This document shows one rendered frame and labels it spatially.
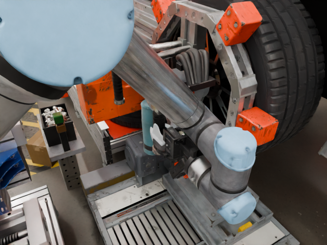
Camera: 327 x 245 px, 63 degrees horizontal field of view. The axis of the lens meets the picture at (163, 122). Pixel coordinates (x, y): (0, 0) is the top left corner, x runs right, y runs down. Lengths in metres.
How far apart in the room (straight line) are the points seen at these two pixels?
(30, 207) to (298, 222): 1.40
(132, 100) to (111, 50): 1.17
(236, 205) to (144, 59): 0.32
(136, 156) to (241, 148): 0.93
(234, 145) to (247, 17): 0.38
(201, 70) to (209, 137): 0.26
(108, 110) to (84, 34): 1.15
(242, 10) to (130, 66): 0.41
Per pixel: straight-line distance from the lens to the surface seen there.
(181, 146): 0.66
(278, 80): 0.81
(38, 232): 0.69
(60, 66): 0.24
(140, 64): 0.44
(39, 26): 0.23
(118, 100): 1.07
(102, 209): 1.57
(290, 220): 1.74
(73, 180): 1.77
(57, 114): 1.26
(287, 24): 0.89
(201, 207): 1.36
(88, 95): 1.30
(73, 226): 1.64
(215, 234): 1.39
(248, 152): 0.48
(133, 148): 1.39
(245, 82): 0.78
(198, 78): 0.73
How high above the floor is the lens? 1.31
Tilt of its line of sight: 35 degrees down
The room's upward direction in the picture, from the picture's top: straight up
